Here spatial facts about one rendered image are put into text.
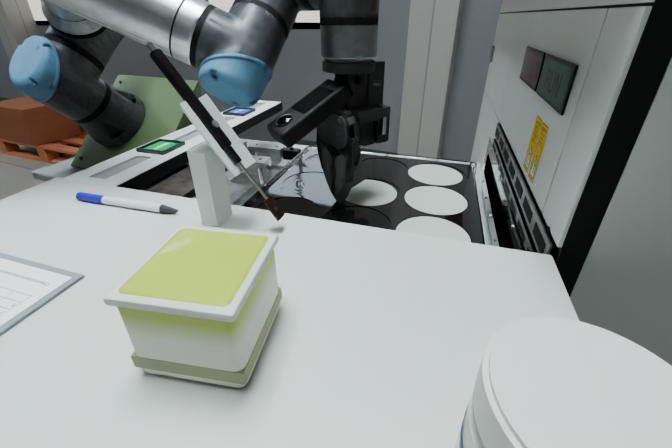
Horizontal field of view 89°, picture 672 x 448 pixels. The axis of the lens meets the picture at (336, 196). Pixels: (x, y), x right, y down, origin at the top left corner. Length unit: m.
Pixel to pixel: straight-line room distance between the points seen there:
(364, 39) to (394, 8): 2.41
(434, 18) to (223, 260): 2.39
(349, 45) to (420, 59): 2.11
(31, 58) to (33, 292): 0.64
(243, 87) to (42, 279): 0.26
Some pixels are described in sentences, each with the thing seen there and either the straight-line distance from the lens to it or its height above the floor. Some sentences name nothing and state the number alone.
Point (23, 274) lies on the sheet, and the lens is 0.40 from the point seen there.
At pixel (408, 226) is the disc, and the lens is 0.50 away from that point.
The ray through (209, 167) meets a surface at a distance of 0.36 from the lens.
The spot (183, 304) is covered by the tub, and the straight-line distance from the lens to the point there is 0.20.
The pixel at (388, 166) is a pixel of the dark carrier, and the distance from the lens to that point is 0.69.
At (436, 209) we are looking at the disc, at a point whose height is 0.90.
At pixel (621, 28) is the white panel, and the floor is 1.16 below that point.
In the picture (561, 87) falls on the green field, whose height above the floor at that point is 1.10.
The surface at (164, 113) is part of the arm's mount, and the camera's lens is 0.97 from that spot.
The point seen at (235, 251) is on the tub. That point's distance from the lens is 0.23.
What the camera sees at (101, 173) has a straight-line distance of 0.62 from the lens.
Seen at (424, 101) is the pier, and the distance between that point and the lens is 2.59.
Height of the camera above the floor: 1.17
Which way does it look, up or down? 28 degrees down
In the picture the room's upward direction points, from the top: straight up
